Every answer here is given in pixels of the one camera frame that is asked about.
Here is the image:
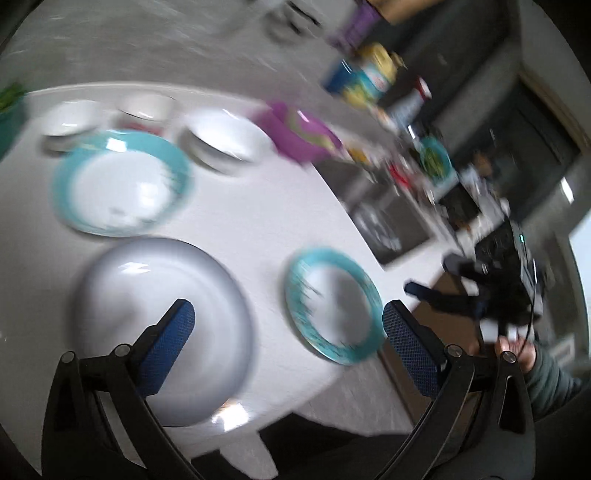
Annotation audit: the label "steel sink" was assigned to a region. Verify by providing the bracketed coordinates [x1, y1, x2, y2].
[350, 188, 435, 267]

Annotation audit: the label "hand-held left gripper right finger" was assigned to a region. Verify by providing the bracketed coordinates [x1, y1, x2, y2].
[360, 300, 539, 480]

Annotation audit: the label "teal basin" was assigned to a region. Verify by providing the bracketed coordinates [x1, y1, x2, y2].
[0, 82, 27, 160]

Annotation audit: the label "small teal-rimmed plate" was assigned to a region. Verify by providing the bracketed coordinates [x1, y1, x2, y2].
[284, 248, 387, 367]

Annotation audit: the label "large teal-rimmed plate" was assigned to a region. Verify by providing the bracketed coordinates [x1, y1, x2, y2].
[52, 129, 195, 238]

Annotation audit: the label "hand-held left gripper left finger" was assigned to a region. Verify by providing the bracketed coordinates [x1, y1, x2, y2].
[41, 298, 204, 480]

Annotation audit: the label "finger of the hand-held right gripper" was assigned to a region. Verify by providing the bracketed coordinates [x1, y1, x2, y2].
[442, 255, 486, 289]
[404, 281, 483, 320]

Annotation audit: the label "purple package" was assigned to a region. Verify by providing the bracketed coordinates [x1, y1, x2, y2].
[329, 0, 385, 50]

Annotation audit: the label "person's right forearm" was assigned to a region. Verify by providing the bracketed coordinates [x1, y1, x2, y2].
[524, 344, 591, 418]

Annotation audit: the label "white spray bottle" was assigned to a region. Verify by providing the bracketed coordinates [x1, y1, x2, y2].
[387, 76, 433, 129]

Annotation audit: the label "small teal bowl of greens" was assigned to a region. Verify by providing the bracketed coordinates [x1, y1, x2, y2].
[417, 135, 454, 182]

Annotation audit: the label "large white plate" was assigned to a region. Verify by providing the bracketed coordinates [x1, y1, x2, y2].
[69, 237, 257, 428]

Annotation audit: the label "floral white bowl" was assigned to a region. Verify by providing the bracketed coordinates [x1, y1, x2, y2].
[115, 91, 178, 134]

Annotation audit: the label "purple basin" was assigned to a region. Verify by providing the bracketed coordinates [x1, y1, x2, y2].
[255, 100, 343, 166]

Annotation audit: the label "blue and yellow container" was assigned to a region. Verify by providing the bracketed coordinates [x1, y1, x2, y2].
[323, 43, 402, 108]

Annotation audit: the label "person's right hand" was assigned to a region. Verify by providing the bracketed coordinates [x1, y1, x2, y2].
[496, 336, 539, 376]

